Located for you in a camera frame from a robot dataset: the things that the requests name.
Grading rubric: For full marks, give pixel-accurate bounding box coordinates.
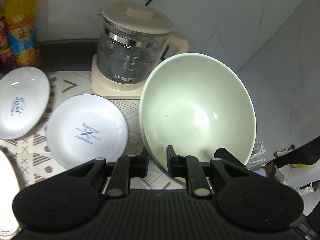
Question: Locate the white plate Baking print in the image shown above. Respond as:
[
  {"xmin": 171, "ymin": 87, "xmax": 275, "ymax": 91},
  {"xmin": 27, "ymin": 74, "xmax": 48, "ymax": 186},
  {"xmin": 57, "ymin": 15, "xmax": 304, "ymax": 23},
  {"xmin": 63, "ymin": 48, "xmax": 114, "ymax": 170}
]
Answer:
[{"xmin": 47, "ymin": 94, "xmax": 129, "ymax": 169}]

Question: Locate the pale green bowl front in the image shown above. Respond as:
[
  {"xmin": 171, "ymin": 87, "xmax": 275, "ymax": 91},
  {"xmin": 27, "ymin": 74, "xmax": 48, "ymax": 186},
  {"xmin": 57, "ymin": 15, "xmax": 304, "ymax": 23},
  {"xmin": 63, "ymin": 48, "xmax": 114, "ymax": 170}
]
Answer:
[{"xmin": 139, "ymin": 53, "xmax": 257, "ymax": 173}]

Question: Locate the white plate Sweet print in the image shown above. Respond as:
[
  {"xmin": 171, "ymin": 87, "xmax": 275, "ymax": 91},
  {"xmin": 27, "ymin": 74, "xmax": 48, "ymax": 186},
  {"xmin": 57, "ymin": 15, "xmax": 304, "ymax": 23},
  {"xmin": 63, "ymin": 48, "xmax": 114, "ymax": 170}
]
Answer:
[{"xmin": 1, "ymin": 67, "xmax": 50, "ymax": 140}]

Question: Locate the white plate brown rim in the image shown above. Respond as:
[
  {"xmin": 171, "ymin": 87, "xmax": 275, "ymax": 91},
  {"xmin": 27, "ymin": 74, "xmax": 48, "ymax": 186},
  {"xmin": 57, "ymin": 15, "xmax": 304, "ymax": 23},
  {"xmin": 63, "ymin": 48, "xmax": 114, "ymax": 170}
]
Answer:
[{"xmin": 1, "ymin": 151, "xmax": 20, "ymax": 239}]

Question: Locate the white utensil sterilizer holder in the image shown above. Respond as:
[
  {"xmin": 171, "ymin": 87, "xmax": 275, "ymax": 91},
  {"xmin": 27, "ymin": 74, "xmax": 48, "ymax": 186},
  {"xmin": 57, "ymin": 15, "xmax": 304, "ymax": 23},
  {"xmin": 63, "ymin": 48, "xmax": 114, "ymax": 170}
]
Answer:
[{"xmin": 246, "ymin": 142, "xmax": 267, "ymax": 177}]

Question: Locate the cream kettle base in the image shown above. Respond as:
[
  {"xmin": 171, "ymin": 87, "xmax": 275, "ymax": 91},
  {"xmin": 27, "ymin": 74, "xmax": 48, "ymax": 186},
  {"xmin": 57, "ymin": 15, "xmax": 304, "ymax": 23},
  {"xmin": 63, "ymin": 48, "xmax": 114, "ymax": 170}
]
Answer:
[{"xmin": 91, "ymin": 54, "xmax": 146, "ymax": 100}]

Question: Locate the patterned fringed table cloth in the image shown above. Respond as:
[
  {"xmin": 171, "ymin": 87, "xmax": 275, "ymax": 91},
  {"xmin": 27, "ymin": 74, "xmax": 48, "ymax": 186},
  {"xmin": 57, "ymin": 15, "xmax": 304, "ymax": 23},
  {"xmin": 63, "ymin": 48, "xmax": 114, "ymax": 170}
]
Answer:
[{"xmin": 0, "ymin": 70, "xmax": 186, "ymax": 190}]

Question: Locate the glass electric kettle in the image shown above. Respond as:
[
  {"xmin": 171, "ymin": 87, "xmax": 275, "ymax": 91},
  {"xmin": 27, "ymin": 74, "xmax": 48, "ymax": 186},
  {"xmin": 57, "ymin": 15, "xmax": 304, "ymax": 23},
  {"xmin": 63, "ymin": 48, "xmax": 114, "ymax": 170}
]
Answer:
[{"xmin": 97, "ymin": 2, "xmax": 189, "ymax": 85}]

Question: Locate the red drink can lower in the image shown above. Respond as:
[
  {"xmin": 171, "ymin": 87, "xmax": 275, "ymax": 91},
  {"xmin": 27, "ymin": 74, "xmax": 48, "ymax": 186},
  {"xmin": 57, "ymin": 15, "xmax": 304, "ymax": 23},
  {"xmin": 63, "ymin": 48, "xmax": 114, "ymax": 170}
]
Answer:
[{"xmin": 0, "ymin": 46, "xmax": 16, "ymax": 73}]

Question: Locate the orange juice bottle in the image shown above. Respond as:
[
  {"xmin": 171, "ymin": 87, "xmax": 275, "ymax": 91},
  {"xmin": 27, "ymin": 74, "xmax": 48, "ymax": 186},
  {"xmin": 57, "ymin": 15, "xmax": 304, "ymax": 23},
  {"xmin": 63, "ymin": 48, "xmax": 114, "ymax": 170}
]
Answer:
[{"xmin": 4, "ymin": 0, "xmax": 40, "ymax": 67}]

